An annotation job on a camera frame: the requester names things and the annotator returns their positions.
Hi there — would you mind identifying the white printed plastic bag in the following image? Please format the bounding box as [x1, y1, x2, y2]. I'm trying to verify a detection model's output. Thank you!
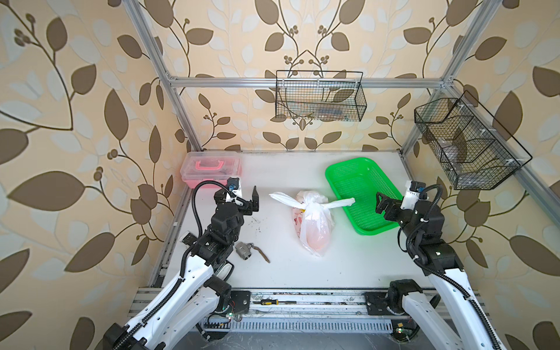
[269, 190, 356, 257]

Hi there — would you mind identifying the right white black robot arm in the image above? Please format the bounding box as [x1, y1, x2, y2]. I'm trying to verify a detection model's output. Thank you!
[364, 181, 505, 349]

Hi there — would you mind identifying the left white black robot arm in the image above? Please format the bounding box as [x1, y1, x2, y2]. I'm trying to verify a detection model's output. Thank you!
[100, 177, 259, 349]

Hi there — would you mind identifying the pink plastic storage box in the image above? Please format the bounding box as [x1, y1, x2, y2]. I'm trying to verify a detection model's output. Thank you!
[180, 151, 242, 189]

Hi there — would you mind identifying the green plastic basket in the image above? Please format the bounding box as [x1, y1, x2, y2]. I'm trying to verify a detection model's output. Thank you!
[325, 157, 403, 236]

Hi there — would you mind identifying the yellow black screwdriver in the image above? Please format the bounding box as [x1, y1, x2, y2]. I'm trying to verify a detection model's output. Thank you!
[258, 299, 297, 306]

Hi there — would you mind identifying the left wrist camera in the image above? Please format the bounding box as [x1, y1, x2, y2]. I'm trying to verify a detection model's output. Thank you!
[226, 177, 243, 206]

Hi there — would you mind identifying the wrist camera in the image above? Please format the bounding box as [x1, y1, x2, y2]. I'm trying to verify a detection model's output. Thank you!
[226, 177, 243, 206]
[400, 180, 427, 210]

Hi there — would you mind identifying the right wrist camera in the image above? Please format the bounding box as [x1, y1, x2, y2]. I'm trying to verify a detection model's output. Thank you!
[400, 180, 427, 210]

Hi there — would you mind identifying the side black wire basket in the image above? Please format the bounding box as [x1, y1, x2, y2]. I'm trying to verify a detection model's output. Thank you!
[414, 90, 533, 190]

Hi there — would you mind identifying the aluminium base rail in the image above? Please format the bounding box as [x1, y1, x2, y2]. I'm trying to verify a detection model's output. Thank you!
[128, 288, 491, 333]

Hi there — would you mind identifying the rear black wire basket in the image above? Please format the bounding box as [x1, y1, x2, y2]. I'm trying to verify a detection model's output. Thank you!
[275, 69, 368, 122]

